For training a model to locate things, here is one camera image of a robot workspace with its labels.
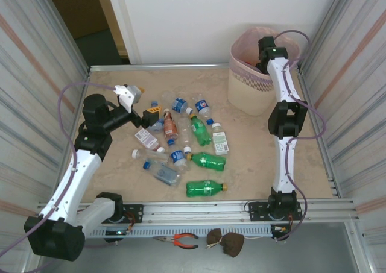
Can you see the light blue label water bottle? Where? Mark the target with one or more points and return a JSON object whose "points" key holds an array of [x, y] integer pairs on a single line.
{"points": [[157, 126]]}

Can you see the brown coffee drink bottle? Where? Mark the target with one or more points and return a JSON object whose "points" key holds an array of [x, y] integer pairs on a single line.
{"points": [[170, 126]]}

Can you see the blue label bottle white cap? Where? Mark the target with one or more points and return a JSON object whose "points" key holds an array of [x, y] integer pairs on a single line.
{"points": [[180, 105]]}

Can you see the clear bottle white cap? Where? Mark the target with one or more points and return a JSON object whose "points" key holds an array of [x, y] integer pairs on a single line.
{"points": [[184, 133], [150, 155]]}

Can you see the blue logo label bottle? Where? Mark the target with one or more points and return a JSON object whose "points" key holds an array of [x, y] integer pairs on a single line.
{"points": [[202, 105]]}

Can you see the green soda bottle yellow cap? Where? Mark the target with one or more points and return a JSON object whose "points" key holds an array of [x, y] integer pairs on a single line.
{"points": [[205, 188], [208, 161], [199, 131]]}

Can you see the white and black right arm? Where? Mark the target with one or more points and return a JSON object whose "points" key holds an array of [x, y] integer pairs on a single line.
{"points": [[282, 83]]}

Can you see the beige ribbed plastic bin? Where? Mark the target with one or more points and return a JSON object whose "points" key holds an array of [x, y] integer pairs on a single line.
{"points": [[250, 95]]}

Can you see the pink bottle white label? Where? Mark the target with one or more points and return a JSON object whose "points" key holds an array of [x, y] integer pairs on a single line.
{"points": [[144, 137]]}

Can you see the brown wooden door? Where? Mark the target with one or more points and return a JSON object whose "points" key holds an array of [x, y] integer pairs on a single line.
{"points": [[78, 8]]}

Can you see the brown cloth pouch with twine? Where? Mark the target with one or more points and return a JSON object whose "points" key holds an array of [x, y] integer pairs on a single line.
{"points": [[232, 244]]}

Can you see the white door frame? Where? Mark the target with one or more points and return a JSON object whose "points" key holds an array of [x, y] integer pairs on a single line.
{"points": [[123, 20]]}

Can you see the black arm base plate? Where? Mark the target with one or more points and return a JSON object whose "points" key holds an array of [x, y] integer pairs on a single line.
{"points": [[257, 211], [134, 212]]}

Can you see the aluminium table frame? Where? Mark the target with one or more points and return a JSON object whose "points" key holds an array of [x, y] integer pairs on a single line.
{"points": [[196, 208]]}

